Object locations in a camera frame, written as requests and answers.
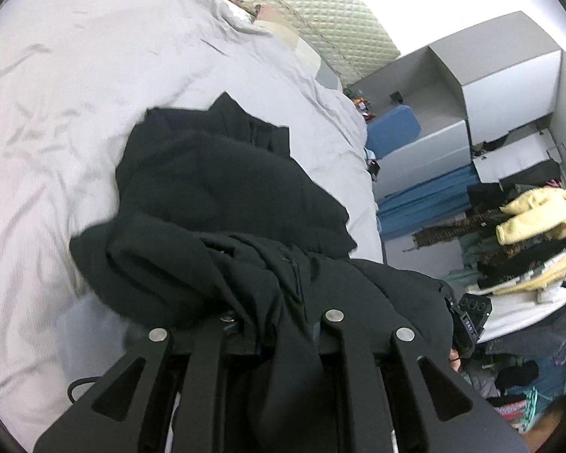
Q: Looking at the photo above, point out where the blue folded mat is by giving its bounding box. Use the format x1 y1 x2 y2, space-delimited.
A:
365 104 423 159

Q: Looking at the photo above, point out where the blue curtain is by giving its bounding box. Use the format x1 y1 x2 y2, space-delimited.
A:
376 165 482 241

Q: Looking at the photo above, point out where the group of cosmetic bottles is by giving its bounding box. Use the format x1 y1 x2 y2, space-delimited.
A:
351 96 375 121

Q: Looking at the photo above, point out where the row of hanging clothes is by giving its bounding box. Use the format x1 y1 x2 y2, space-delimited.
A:
412 177 566 435

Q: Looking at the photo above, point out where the pale yellow sweater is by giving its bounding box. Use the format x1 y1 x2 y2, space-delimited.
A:
495 188 566 246

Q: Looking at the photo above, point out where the bed with grey sheet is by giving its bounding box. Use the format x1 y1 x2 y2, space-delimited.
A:
0 0 385 453

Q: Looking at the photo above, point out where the grey and white wardrobe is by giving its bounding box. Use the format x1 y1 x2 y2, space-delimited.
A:
346 9 566 199

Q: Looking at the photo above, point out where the black cable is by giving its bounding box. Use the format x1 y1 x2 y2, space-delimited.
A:
67 376 98 405

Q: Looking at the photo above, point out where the cream quilted headboard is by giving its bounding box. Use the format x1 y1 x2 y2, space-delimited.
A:
208 0 401 88

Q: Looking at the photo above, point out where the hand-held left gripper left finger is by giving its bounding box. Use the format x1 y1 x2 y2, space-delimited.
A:
33 318 239 453

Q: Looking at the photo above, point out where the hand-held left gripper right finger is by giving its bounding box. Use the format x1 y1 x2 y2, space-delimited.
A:
318 309 529 453

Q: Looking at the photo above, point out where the black puffer jacket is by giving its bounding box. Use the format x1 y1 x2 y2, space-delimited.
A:
69 93 456 453

